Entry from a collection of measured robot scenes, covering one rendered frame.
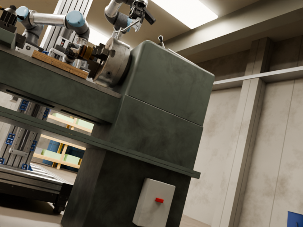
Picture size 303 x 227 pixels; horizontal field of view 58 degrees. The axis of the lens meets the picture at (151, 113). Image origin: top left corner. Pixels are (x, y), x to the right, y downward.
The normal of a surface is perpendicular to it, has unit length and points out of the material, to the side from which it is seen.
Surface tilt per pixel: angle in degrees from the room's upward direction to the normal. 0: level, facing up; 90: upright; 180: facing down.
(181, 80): 90
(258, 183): 90
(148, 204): 90
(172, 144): 90
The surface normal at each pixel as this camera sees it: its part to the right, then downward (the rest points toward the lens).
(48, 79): 0.46, -0.07
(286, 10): -0.79, -0.35
